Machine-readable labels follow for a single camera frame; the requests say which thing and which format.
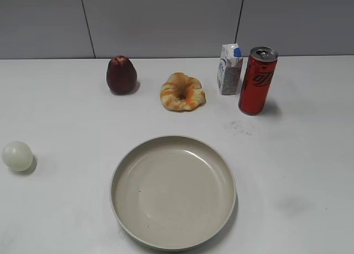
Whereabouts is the red cola can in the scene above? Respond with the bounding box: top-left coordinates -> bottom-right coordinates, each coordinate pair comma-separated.
238,46 -> 278,115

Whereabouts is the beige round plate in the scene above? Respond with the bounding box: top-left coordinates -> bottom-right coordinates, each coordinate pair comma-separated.
110,135 -> 237,251

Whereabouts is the golden bread roll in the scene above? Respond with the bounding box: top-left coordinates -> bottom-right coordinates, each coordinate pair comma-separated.
160,72 -> 206,112

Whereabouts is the dark red wax apple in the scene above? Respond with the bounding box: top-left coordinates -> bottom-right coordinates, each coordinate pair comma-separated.
106,55 -> 137,95

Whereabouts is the white blue milk carton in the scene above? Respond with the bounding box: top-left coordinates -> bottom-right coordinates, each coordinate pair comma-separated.
217,44 -> 243,95

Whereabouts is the white egg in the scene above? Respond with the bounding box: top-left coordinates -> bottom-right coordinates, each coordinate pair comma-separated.
1,141 -> 33,172

